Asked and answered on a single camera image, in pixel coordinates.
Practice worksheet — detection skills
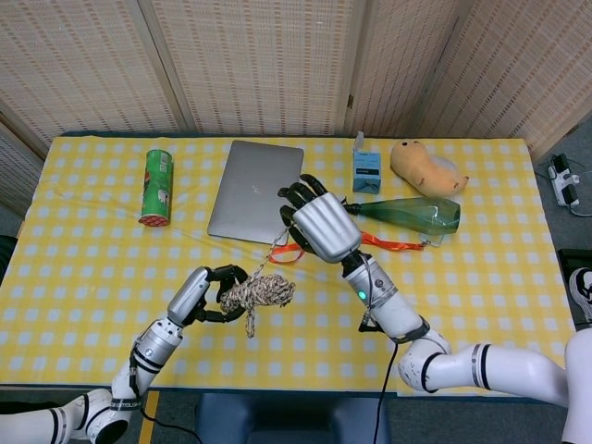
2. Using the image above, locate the yellow plush toy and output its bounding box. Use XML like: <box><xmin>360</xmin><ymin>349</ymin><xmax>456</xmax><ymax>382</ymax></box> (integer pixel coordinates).
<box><xmin>389</xmin><ymin>139</ymin><xmax>471</xmax><ymax>196</ymax></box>

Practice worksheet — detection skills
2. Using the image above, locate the green spray bottle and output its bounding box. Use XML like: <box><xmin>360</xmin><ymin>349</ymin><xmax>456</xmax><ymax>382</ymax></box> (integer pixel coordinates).
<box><xmin>341</xmin><ymin>195</ymin><xmax>463</xmax><ymax>235</ymax></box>

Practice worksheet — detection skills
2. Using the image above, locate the yellow floor tape strip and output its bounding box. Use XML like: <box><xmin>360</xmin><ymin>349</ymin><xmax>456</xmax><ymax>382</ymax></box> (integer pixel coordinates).
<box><xmin>138</xmin><ymin>390</ymin><xmax>161</xmax><ymax>444</ymax></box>

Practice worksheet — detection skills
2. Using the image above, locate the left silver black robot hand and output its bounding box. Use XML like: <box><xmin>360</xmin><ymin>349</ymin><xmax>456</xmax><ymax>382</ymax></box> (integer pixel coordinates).
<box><xmin>166</xmin><ymin>264</ymin><xmax>249</xmax><ymax>327</ymax></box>

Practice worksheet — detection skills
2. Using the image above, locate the green chip can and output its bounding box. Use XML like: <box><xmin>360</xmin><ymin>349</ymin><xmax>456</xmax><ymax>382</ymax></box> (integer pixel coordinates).
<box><xmin>137</xmin><ymin>148</ymin><xmax>176</xmax><ymax>229</ymax></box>

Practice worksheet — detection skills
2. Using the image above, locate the yellow white checkered tablecloth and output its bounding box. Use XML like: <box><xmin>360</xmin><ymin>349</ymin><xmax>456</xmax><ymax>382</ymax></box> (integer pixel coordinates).
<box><xmin>0</xmin><ymin>136</ymin><xmax>570</xmax><ymax>399</ymax></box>

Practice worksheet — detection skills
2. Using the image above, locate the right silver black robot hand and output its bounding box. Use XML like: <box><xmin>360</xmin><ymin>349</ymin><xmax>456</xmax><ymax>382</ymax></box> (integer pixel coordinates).
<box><xmin>277</xmin><ymin>173</ymin><xmax>363</xmax><ymax>264</ymax></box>

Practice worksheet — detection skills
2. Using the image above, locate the woven folding screen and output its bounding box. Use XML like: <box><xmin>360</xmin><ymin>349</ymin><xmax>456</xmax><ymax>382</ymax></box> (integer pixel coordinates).
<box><xmin>0</xmin><ymin>0</ymin><xmax>592</xmax><ymax>218</ymax></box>

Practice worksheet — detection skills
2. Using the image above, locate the orange lanyard strap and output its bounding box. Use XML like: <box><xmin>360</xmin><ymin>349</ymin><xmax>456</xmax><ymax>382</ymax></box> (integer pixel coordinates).
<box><xmin>269</xmin><ymin>230</ymin><xmax>426</xmax><ymax>265</ymax></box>

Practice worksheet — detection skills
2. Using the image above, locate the grey closed laptop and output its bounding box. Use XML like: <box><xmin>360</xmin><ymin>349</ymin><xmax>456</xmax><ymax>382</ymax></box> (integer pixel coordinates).
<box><xmin>206</xmin><ymin>140</ymin><xmax>305</xmax><ymax>247</ymax></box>

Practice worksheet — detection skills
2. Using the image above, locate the speckled white rope bundle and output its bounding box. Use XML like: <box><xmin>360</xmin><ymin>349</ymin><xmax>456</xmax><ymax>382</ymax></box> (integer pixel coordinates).
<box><xmin>218</xmin><ymin>225</ymin><xmax>297</xmax><ymax>339</ymax></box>

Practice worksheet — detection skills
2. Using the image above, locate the white power strip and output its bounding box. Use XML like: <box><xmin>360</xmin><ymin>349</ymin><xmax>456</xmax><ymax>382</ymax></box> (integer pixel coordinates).
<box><xmin>548</xmin><ymin>154</ymin><xmax>582</xmax><ymax>208</ymax></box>

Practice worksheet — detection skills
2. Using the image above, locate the white black sneaker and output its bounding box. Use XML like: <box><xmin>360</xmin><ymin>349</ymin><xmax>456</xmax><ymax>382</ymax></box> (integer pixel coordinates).
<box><xmin>568</xmin><ymin>266</ymin><xmax>592</xmax><ymax>329</ymax></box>

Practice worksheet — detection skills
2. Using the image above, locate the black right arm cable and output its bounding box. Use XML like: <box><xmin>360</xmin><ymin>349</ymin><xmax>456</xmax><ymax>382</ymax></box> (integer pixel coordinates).
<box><xmin>369</xmin><ymin>344</ymin><xmax>400</xmax><ymax>444</ymax></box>

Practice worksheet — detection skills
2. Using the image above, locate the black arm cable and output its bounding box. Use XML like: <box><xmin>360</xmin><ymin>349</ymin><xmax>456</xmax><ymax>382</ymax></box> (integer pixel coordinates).
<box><xmin>369</xmin><ymin>344</ymin><xmax>400</xmax><ymax>444</ymax></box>
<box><xmin>128</xmin><ymin>351</ymin><xmax>200</xmax><ymax>444</ymax></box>

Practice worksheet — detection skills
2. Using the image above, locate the blue cardboard box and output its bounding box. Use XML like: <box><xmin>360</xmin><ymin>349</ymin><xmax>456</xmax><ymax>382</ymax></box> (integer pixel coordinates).
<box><xmin>351</xmin><ymin>130</ymin><xmax>383</xmax><ymax>194</ymax></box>

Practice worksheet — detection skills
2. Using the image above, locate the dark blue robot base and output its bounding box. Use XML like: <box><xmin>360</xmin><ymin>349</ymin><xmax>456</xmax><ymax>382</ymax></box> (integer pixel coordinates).
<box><xmin>193</xmin><ymin>391</ymin><xmax>392</xmax><ymax>444</ymax></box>

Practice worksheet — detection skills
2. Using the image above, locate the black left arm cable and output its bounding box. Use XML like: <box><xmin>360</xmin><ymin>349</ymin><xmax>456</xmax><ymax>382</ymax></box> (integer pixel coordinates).
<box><xmin>128</xmin><ymin>351</ymin><xmax>200</xmax><ymax>444</ymax></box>

